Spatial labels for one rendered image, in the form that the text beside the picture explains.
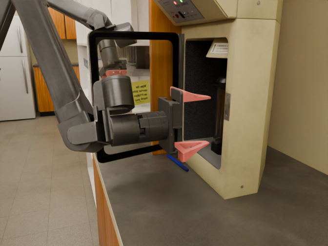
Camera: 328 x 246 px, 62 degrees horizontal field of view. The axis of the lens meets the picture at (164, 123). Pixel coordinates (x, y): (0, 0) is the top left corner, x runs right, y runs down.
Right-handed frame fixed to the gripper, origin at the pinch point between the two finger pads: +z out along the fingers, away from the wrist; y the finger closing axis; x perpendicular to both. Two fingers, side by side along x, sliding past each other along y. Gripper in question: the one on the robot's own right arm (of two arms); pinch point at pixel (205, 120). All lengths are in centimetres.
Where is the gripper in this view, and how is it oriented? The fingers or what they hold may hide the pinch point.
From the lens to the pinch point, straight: 57.3
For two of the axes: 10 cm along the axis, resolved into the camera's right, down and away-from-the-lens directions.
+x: -3.4, -2.5, 9.0
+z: 9.4, -1.0, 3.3
